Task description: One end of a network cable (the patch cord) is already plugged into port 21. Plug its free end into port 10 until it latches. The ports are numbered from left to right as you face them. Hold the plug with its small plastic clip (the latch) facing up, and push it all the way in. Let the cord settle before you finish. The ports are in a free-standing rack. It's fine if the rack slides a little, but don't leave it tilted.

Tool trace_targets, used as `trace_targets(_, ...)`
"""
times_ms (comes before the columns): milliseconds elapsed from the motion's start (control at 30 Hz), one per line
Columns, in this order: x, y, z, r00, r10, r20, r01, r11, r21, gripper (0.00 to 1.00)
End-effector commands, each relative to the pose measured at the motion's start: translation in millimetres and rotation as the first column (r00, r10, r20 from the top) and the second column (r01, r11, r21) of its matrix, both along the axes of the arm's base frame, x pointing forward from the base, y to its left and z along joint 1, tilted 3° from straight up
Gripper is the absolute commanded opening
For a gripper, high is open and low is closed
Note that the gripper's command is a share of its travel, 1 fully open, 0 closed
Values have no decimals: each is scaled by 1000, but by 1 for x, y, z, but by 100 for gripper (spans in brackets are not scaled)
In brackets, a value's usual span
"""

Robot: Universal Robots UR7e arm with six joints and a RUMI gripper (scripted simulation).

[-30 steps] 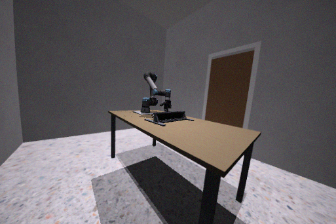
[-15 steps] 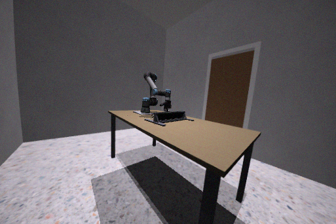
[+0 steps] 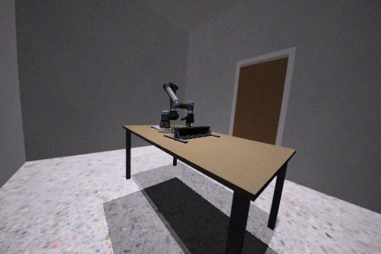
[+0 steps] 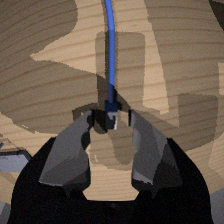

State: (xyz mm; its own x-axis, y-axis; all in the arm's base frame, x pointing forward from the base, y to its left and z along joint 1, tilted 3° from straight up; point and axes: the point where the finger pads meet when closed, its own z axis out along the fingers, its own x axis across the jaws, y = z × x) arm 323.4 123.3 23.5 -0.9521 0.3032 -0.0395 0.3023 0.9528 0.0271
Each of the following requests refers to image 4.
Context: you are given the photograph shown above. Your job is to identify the grey network port rack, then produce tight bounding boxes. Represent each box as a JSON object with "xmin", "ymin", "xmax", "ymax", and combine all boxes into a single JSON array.
[{"xmin": 0, "ymin": 151, "xmax": 32, "ymax": 172}]

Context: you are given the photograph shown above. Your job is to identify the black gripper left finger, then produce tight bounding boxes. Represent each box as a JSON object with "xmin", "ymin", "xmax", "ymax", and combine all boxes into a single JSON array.
[{"xmin": 7, "ymin": 109, "xmax": 95, "ymax": 224}]

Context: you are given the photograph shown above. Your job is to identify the blue network cable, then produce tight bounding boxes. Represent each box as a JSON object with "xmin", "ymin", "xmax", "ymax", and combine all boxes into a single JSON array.
[{"xmin": 104, "ymin": 0, "xmax": 115, "ymax": 103}]

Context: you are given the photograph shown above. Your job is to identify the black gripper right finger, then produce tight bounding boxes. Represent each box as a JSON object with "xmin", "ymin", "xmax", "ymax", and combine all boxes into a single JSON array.
[{"xmin": 128, "ymin": 109, "xmax": 214, "ymax": 224}]

